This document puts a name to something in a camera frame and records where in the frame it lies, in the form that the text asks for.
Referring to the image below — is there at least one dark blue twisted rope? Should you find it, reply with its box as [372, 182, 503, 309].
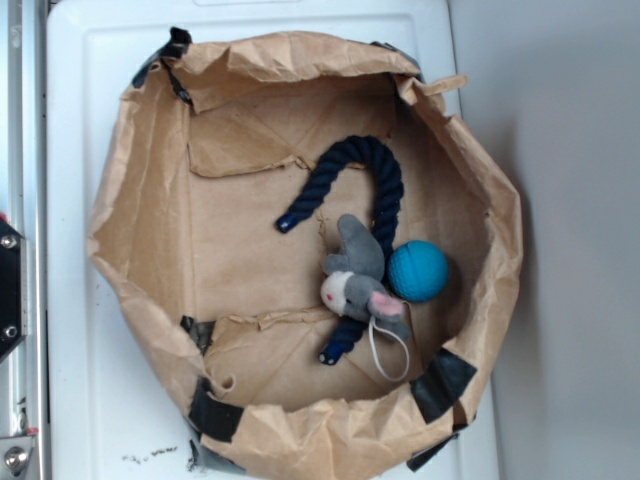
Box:
[273, 134, 406, 366]

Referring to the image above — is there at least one grey plush mouse toy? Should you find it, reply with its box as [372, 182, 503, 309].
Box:
[319, 213, 412, 383]

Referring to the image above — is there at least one blue dimpled foam ball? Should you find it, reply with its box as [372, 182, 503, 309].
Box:
[387, 240, 449, 302]

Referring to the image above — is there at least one brown paper lined bin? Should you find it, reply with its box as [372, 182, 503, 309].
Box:
[87, 28, 523, 479]

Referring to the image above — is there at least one white plastic tray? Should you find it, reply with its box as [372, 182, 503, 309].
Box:
[45, 0, 503, 480]

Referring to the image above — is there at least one black metal bracket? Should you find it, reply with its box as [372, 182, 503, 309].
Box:
[0, 212, 25, 362]

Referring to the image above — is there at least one aluminium frame rail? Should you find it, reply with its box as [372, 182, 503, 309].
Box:
[1, 1, 51, 479]

